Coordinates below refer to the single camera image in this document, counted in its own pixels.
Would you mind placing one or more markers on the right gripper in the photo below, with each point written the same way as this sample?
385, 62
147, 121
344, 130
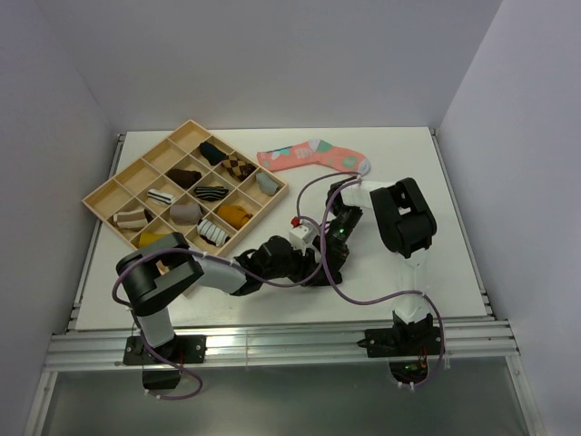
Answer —
335, 253

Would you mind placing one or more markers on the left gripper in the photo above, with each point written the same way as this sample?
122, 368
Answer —
307, 264

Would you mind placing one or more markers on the mustard yellow sock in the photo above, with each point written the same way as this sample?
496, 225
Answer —
157, 240

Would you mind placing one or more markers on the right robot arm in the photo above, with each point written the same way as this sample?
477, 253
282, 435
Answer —
406, 228

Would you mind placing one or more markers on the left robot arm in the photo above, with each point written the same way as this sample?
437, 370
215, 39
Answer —
151, 278

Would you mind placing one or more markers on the rolled mustard sock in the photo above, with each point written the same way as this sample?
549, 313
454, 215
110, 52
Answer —
234, 215

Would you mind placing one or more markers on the rolled white striped sock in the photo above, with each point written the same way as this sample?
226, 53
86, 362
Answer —
212, 233

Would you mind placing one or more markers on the pink patterned sock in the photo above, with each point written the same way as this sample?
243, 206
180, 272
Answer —
314, 152

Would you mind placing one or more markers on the rolled grey sock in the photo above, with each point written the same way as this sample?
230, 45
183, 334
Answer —
266, 184

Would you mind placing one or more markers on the rolled black striped sock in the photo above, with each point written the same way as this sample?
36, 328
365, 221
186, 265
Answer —
210, 193

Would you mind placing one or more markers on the rolled argyle brown sock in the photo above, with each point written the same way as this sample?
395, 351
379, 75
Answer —
238, 168

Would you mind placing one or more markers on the rolled beige sock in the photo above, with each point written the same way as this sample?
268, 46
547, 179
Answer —
186, 214

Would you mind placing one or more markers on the wooden compartment tray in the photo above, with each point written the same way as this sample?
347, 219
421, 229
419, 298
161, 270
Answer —
126, 190

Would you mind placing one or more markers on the rolled dark brown sock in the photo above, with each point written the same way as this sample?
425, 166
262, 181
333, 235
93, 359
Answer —
184, 178

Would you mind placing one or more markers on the rolled white black sock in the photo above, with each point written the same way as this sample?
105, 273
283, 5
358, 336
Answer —
160, 197

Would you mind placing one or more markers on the rolled dark navy sock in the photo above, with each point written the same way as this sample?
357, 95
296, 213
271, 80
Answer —
211, 153

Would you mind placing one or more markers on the rolled brown white sock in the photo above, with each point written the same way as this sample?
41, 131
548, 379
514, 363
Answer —
133, 220

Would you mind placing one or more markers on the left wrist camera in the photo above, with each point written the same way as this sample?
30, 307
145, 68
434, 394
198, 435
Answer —
302, 233

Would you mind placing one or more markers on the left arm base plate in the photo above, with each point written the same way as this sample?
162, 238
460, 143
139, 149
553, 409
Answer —
181, 349

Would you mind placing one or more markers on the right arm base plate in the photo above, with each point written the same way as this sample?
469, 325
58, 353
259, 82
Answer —
386, 343

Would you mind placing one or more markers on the aluminium frame rail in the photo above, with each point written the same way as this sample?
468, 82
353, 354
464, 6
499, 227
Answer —
275, 345

